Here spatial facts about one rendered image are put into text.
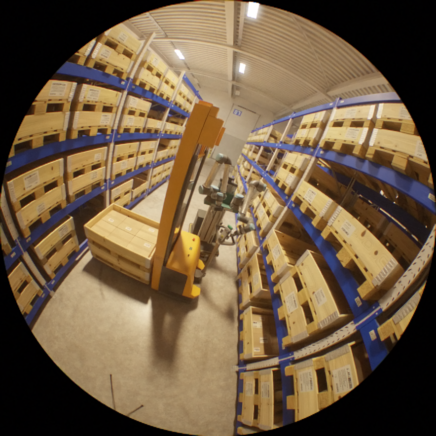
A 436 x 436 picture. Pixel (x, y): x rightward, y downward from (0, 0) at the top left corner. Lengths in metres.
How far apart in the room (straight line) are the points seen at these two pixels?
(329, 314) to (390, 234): 1.62
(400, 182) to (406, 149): 0.27
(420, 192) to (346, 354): 1.18
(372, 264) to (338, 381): 0.85
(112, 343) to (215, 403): 1.64
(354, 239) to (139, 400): 2.90
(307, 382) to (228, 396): 1.44
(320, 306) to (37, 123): 3.03
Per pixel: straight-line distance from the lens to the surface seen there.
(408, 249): 2.47
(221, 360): 2.63
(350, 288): 1.35
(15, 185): 1.95
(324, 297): 1.41
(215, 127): 1.25
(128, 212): 2.83
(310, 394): 1.51
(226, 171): 2.25
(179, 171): 1.33
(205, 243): 3.33
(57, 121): 2.04
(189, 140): 1.28
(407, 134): 1.59
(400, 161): 1.46
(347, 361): 1.29
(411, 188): 1.40
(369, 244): 1.27
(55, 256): 2.67
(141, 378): 2.44
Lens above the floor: 2.42
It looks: 28 degrees down
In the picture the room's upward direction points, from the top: 24 degrees clockwise
